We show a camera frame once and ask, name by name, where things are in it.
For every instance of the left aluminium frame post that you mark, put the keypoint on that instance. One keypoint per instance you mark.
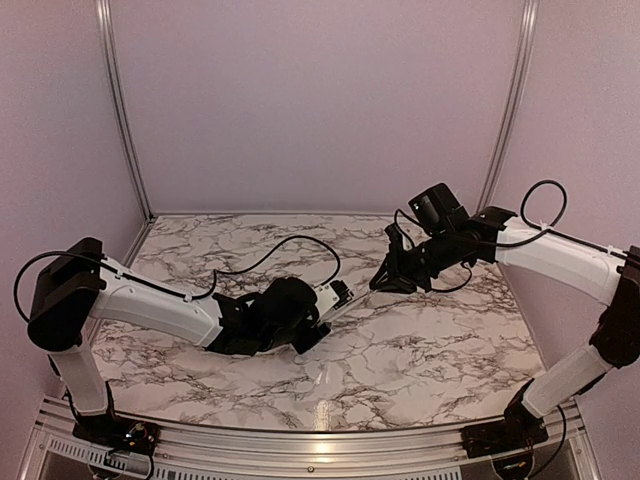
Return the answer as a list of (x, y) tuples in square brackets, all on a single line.
[(105, 24)]

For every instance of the white remote control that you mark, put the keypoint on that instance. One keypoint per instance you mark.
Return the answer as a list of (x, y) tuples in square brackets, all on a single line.
[(334, 314)]

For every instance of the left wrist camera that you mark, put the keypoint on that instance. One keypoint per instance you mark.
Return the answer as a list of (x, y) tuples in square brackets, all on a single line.
[(332, 295)]

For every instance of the aluminium frame post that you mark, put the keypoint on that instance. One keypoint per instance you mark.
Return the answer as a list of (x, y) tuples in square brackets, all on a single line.
[(515, 93), (105, 24)]

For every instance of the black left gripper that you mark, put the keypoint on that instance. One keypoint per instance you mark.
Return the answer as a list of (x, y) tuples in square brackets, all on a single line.
[(304, 345)]

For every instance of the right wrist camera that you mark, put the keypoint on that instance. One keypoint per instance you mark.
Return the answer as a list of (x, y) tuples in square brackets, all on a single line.
[(396, 246)]

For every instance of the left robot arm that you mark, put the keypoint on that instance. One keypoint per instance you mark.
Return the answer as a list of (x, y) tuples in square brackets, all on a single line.
[(83, 283)]

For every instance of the front aluminium rail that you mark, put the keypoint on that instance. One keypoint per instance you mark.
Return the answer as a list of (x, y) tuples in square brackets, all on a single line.
[(185, 451)]

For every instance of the right aluminium frame post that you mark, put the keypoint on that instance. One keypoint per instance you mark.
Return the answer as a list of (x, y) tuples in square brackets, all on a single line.
[(515, 93)]

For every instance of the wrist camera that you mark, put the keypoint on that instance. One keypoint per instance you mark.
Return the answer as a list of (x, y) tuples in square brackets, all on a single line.
[(332, 295), (396, 246)]

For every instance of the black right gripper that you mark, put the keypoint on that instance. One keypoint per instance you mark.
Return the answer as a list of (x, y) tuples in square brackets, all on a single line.
[(388, 283)]

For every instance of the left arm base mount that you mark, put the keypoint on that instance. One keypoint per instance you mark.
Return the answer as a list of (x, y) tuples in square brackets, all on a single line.
[(119, 434)]

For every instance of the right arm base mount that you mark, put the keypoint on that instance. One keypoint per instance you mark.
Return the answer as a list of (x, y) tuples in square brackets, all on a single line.
[(498, 437)]

